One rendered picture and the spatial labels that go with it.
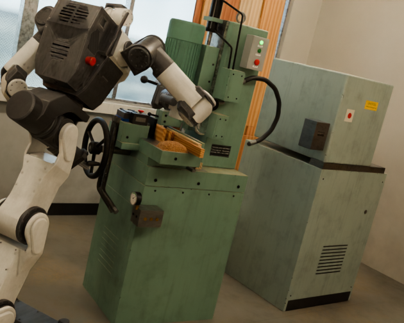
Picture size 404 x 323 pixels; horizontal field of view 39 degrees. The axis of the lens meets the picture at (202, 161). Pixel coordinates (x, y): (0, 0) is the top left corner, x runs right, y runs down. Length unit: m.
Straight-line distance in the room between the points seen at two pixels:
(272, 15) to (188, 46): 2.14
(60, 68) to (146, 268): 1.14
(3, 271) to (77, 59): 0.79
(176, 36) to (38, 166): 0.97
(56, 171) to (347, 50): 3.44
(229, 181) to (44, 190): 1.05
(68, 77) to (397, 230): 3.23
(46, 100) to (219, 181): 1.10
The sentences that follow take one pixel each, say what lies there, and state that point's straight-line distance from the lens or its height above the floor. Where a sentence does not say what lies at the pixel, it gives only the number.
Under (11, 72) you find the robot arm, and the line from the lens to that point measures 2.35.
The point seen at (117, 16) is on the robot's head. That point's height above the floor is 1.41.
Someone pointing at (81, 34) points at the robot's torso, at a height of 1.31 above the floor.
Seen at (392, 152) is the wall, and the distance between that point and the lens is 4.72.
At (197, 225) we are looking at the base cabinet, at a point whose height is 0.52.
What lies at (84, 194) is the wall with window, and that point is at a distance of 4.27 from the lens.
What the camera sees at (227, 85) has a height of 1.22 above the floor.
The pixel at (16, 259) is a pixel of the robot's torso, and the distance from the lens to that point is 2.18.
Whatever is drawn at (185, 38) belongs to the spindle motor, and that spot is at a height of 1.39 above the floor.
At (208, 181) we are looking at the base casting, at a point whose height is 0.75.
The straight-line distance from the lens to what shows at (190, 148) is 2.59.
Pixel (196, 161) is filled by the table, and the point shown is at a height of 0.87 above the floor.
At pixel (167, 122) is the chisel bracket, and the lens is 2.80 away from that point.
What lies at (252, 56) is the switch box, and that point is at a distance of 2.82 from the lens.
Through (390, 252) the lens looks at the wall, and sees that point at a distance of 4.74.
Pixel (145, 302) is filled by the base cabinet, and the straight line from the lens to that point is 2.89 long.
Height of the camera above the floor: 1.36
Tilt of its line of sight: 11 degrees down
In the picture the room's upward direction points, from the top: 13 degrees clockwise
